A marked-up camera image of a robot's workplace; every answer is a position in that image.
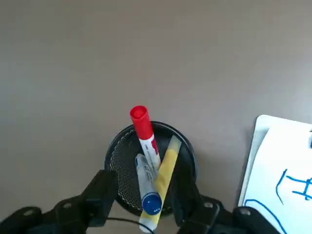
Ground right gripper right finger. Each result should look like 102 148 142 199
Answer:
170 180 281 234

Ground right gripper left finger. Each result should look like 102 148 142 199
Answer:
0 169 118 234

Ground blue capped marker pen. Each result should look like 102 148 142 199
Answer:
135 153 163 216

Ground black mesh pen holder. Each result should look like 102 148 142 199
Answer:
104 121 198 219

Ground yellow highlighter pen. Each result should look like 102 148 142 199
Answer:
138 135 183 232

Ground red capped marker pen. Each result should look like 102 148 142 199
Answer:
129 105 162 173

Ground scribbled A4 paper sheet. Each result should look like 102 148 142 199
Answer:
240 128 312 234

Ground white clipboard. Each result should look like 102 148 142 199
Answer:
237 114 312 234

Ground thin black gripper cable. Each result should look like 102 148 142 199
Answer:
104 217 153 234

